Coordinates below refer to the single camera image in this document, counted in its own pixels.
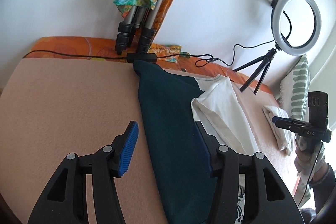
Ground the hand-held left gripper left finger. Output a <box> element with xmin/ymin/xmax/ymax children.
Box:
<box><xmin>28</xmin><ymin>121</ymin><xmax>139</xmax><ymax>224</ymax></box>

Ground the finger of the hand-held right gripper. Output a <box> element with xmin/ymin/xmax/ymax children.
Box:
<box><xmin>272</xmin><ymin>116</ymin><xmax>310</xmax><ymax>130</ymax></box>

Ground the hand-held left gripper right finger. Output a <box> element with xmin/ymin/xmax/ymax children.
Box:
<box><xmin>193</xmin><ymin>121</ymin><xmax>305</xmax><ymax>224</ymax></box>

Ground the green and cream tree-print t-shirt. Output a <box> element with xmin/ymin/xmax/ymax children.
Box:
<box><xmin>133</xmin><ymin>60</ymin><xmax>260</xmax><ymax>224</ymax></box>

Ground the person's right forearm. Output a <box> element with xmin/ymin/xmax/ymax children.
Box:
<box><xmin>308</xmin><ymin>164</ymin><xmax>336</xmax><ymax>215</ymax></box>

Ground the person's right hand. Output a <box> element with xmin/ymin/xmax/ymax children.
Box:
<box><xmin>295</xmin><ymin>135</ymin><xmax>327</xmax><ymax>178</ymax></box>

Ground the white folded cloth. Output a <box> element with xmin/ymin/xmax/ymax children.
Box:
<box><xmin>262</xmin><ymin>105</ymin><xmax>298</xmax><ymax>156</ymax></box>

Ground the green and white striped pillow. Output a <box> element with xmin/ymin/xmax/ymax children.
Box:
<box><xmin>279</xmin><ymin>54</ymin><xmax>311</xmax><ymax>156</ymax></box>

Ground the black mini tripod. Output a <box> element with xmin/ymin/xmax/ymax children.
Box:
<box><xmin>232</xmin><ymin>47</ymin><xmax>279</xmax><ymax>94</ymax></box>

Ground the peach blanket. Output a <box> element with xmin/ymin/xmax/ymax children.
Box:
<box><xmin>0</xmin><ymin>59</ymin><xmax>300</xmax><ymax>224</ymax></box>

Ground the small colourful patterned cloth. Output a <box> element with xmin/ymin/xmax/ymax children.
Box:
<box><xmin>148</xmin><ymin>43</ymin><xmax>191</xmax><ymax>63</ymax></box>

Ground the folded silver tripod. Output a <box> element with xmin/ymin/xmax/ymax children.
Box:
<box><xmin>114</xmin><ymin>0</ymin><xmax>189</xmax><ymax>56</ymax></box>

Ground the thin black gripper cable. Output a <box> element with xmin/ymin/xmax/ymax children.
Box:
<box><xmin>297</xmin><ymin>144</ymin><xmax>324</xmax><ymax>210</ymax></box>

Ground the white ring light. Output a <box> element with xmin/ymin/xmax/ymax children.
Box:
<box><xmin>270</xmin><ymin>0</ymin><xmax>322</xmax><ymax>56</ymax></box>

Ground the black ring light cable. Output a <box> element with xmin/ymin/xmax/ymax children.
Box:
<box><xmin>22</xmin><ymin>38</ymin><xmax>276</xmax><ymax>72</ymax></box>

